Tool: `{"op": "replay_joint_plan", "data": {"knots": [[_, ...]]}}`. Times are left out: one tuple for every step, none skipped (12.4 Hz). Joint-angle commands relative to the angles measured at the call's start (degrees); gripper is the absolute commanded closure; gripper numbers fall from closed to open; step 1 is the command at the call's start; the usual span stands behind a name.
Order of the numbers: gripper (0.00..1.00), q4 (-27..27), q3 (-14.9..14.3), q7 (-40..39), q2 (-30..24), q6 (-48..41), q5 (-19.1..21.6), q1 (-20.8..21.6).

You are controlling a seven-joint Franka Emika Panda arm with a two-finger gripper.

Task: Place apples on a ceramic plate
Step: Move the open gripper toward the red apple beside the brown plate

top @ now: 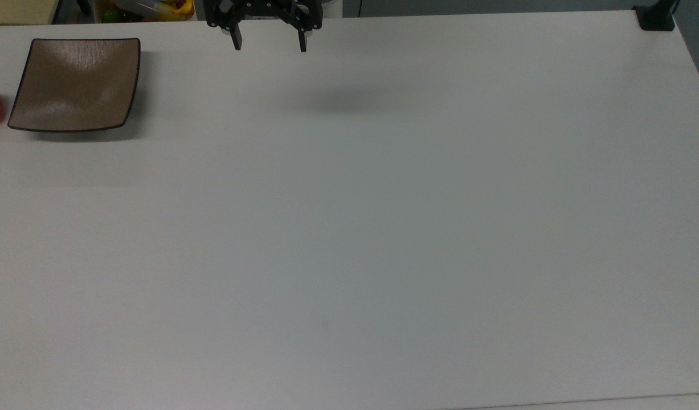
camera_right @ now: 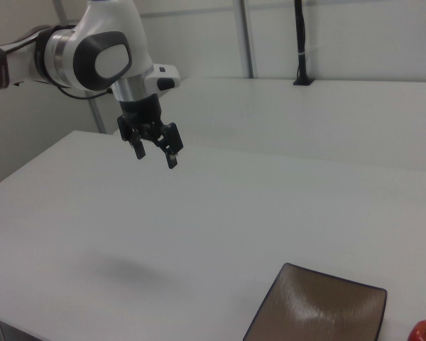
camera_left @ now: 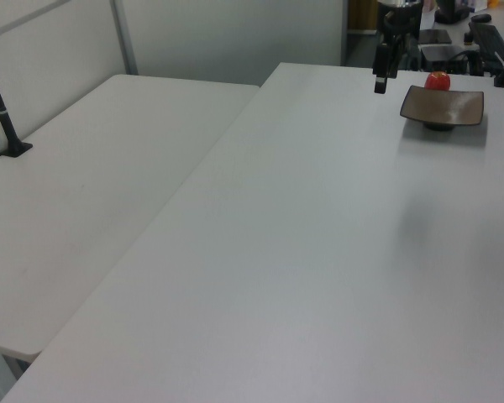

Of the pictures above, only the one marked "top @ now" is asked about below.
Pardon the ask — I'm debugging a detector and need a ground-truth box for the bin with colourful toy fruit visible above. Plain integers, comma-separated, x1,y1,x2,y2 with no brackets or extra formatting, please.
95,0,197,23

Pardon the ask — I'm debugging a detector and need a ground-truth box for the light wooden board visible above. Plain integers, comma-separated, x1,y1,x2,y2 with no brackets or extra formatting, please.
0,0,61,25

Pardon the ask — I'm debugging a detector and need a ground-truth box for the brown square ceramic plate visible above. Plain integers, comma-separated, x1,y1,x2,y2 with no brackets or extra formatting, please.
7,38,142,133

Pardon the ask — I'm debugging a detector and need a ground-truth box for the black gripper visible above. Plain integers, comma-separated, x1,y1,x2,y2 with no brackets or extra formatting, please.
203,0,325,54

